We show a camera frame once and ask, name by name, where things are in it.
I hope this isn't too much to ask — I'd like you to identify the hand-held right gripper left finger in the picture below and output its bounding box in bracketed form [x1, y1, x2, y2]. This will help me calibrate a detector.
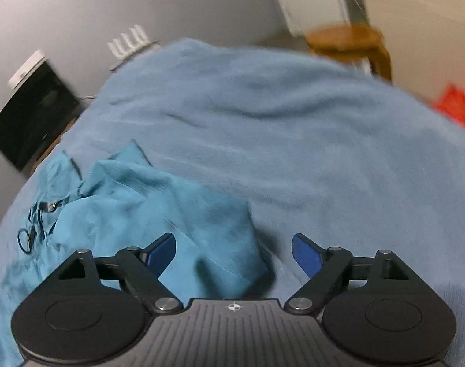
[51, 232, 184, 314]

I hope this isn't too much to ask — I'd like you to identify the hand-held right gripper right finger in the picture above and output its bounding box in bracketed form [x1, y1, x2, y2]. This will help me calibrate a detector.
[284, 232, 417, 314]

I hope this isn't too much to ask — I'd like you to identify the teal zip jacket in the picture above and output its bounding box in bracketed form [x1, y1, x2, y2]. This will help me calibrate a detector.
[0, 139, 276, 367]

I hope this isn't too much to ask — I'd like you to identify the light blue blanket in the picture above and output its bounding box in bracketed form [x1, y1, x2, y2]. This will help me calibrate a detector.
[0, 38, 465, 367]

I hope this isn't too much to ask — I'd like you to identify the wooden monitor stand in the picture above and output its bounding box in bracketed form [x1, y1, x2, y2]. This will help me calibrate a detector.
[26, 120, 79, 179]

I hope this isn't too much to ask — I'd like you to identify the black monitor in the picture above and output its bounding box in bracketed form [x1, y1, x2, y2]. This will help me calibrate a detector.
[0, 61, 82, 172]

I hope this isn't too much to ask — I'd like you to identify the red object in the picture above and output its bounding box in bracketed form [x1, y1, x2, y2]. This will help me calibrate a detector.
[432, 83, 465, 135]

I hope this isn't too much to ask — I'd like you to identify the white router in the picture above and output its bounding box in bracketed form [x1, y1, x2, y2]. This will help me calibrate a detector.
[107, 25, 151, 61]

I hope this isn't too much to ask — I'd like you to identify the wooden stool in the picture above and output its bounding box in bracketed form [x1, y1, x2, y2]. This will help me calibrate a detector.
[304, 24, 393, 83]

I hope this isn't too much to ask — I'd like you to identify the white wall socket strip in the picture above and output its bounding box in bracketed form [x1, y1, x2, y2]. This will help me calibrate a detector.
[8, 50, 47, 88]

